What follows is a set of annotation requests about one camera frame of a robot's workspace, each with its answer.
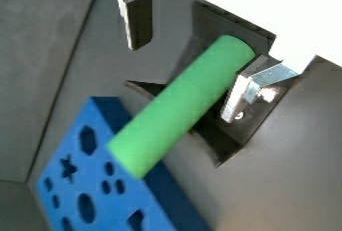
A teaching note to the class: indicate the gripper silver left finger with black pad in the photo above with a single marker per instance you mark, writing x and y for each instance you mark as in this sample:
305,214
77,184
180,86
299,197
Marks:
137,13

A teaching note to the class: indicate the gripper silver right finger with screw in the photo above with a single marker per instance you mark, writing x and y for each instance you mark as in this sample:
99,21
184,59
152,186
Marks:
254,83

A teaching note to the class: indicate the green oval cylinder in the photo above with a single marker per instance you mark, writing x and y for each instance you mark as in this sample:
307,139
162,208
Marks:
156,129

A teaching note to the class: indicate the blue foam shape block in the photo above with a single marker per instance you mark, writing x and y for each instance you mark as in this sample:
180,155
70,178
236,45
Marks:
89,194

